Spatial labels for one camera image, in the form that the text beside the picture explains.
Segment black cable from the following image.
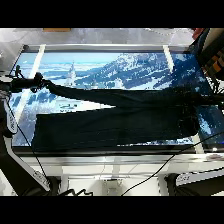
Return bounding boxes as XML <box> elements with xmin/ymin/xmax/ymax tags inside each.
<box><xmin>14</xmin><ymin>121</ymin><xmax>53</xmax><ymax>189</ymax></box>
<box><xmin>120</xmin><ymin>131</ymin><xmax>224</xmax><ymax>197</ymax></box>

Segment silver frame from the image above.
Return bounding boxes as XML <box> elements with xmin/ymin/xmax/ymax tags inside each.
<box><xmin>0</xmin><ymin>151</ymin><xmax>224</xmax><ymax>197</ymax></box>

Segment blue jeans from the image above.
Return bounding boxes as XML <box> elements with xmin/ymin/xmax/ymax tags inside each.
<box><xmin>31</xmin><ymin>79</ymin><xmax>214</xmax><ymax>154</ymax></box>

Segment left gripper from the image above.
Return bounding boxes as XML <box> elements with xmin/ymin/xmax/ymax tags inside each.
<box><xmin>29</xmin><ymin>71</ymin><xmax>47</xmax><ymax>94</ymax></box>

